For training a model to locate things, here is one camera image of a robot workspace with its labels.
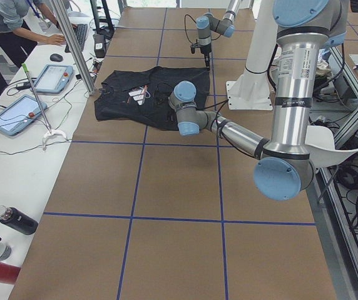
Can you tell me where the aluminium frame post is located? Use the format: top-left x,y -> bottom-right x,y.
50,0 -> 95,96

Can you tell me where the black graphic t-shirt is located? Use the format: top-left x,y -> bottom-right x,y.
95,66 -> 210,131

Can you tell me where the black keyboard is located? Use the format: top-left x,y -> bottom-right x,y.
73,24 -> 88,51

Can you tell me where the black computer mouse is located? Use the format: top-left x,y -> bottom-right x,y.
49,53 -> 63,63

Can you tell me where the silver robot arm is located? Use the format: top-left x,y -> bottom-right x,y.
190,0 -> 242,71
168,1 -> 347,201

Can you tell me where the white plastic chair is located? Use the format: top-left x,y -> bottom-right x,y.
305,125 -> 358,169

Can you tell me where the near blue teach pendant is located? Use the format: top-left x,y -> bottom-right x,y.
0,95 -> 41,136

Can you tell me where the far blue teach pendant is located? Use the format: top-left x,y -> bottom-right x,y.
34,64 -> 74,94

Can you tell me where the blue teach pendant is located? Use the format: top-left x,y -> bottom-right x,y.
34,64 -> 74,94
0,95 -> 41,136

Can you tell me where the person at keyboard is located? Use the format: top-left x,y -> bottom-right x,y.
0,1 -> 66,68

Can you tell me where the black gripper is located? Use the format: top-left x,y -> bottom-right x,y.
190,42 -> 212,71
153,92 -> 176,122

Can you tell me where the grabber stick tool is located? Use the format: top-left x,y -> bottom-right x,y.
21,63 -> 68,151

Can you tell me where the black water bottle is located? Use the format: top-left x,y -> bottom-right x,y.
0,205 -> 38,235

